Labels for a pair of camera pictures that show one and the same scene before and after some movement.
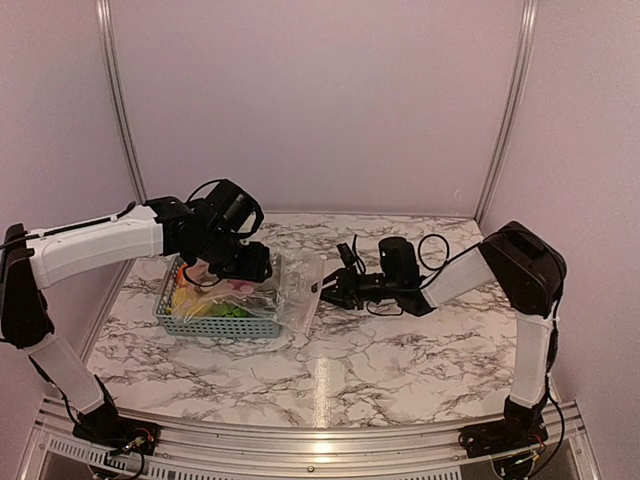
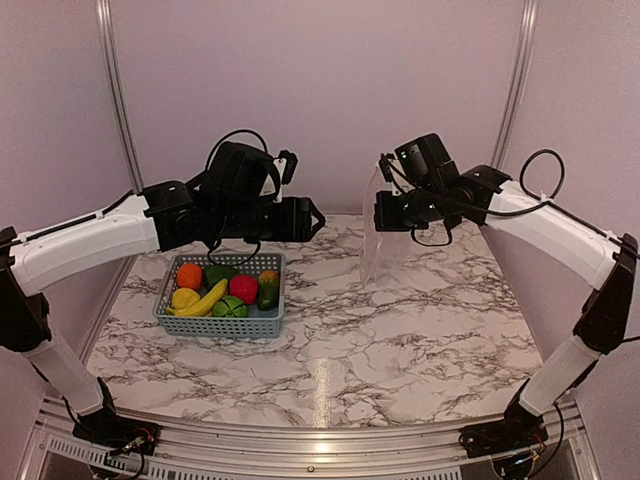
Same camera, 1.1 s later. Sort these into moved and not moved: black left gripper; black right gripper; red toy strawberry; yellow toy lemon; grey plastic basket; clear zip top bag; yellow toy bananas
Moved: black right gripper; yellow toy bananas; clear zip top bag; black left gripper
Not moved: red toy strawberry; grey plastic basket; yellow toy lemon
